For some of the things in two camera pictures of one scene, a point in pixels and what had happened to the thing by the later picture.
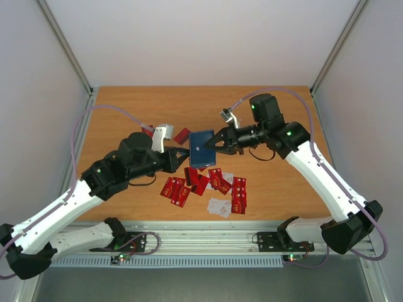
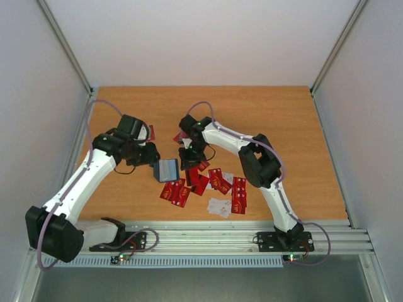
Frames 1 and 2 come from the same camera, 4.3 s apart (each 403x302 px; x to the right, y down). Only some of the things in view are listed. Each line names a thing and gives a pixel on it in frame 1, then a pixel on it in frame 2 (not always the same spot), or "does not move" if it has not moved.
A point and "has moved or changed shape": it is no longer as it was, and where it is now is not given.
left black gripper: [173, 163] -> [151, 158]
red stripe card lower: [199, 188] does not move
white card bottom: [220, 207] does not move
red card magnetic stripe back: [182, 136] does not move
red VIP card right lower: [238, 199] does not move
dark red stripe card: [191, 176] does not move
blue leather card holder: [200, 156] has moved or changed shape
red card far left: [149, 131] does not move
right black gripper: [232, 140] -> [190, 160]
